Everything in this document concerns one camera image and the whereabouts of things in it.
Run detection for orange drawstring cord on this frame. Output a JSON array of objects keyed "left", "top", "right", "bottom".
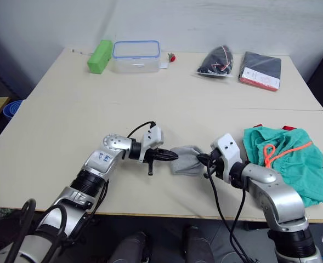
[{"left": 263, "top": 141, "right": 313, "bottom": 168}]

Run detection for red cloth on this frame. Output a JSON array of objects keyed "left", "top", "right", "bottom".
[{"left": 253, "top": 124, "right": 298, "bottom": 132}]

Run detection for clear container with blue-rimmed lid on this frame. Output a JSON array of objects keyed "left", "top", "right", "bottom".
[{"left": 111, "top": 40, "right": 161, "bottom": 73}]

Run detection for green rectangular box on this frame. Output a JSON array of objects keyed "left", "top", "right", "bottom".
[{"left": 87, "top": 39, "right": 114, "bottom": 75}]

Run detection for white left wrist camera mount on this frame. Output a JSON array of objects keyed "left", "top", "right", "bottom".
[{"left": 139, "top": 126, "right": 165, "bottom": 164}]

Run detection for blue basket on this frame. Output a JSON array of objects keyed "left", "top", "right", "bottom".
[{"left": 2, "top": 99, "right": 24, "bottom": 119}]

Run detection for plastic bag of black clothes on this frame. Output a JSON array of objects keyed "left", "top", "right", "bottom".
[{"left": 192, "top": 45, "right": 235, "bottom": 80}]

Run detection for green shorts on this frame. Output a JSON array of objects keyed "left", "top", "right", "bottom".
[{"left": 242, "top": 127, "right": 323, "bottom": 198}]

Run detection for black folded garment pack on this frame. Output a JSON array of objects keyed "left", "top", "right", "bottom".
[{"left": 237, "top": 51, "right": 282, "bottom": 92}]

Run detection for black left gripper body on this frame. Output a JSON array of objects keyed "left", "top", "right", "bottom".
[{"left": 144, "top": 148, "right": 165, "bottom": 176}]

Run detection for dark grey rounded shape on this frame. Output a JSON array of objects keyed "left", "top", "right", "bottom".
[
  {"left": 109, "top": 231, "right": 148, "bottom": 263},
  {"left": 183, "top": 225, "right": 216, "bottom": 263}
]

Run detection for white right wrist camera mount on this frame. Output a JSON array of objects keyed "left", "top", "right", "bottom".
[{"left": 210, "top": 133, "right": 244, "bottom": 183}]

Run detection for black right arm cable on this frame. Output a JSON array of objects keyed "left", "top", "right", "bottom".
[{"left": 204, "top": 160, "right": 258, "bottom": 263}]

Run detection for grey sock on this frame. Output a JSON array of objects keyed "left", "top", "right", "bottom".
[
  {"left": 169, "top": 157, "right": 206, "bottom": 176},
  {"left": 169, "top": 145, "right": 205, "bottom": 165}
]

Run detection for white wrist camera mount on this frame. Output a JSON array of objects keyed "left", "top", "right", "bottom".
[
  {"left": 210, "top": 133, "right": 244, "bottom": 183},
  {"left": 139, "top": 126, "right": 165, "bottom": 164}
]

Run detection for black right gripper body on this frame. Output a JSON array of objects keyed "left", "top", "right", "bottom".
[{"left": 204, "top": 152, "right": 225, "bottom": 179}]

